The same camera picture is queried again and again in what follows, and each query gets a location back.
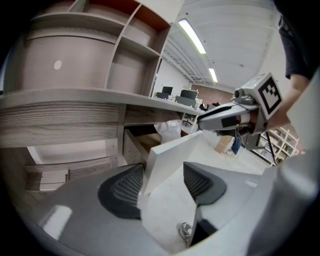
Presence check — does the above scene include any grey wooden desk with hutch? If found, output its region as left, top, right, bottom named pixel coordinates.
left=0, top=0, right=206, bottom=198

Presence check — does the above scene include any white shelving rack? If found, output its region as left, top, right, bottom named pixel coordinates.
left=252, top=126, right=300, bottom=166

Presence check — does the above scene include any small cardboard box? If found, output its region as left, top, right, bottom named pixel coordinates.
left=214, top=136, right=235, bottom=154

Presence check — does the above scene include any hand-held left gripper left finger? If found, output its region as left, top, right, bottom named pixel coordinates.
left=37, top=163, right=161, bottom=253

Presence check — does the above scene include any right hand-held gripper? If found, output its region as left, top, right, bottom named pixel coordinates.
left=196, top=72, right=283, bottom=151

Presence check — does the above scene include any person's right forearm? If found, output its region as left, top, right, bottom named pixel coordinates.
left=264, top=73, right=313, bottom=131

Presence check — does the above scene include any person's black t-shirt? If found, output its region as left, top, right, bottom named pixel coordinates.
left=273, top=0, right=320, bottom=81

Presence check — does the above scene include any white plastic bag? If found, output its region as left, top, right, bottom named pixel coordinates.
left=154, top=119, right=182, bottom=145

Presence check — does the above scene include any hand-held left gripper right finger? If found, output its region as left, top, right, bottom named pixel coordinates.
left=183, top=161, right=278, bottom=248

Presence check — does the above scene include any person's left shoe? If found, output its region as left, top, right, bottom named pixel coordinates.
left=178, top=222, right=194, bottom=239

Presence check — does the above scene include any long ceiling light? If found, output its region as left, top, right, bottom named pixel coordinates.
left=208, top=67, right=219, bottom=84
left=178, top=18, right=207, bottom=55

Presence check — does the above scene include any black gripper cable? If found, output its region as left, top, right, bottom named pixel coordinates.
left=264, top=129, right=279, bottom=166

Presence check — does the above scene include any white front wooden drawer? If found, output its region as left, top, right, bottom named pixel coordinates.
left=122, top=124, right=205, bottom=197

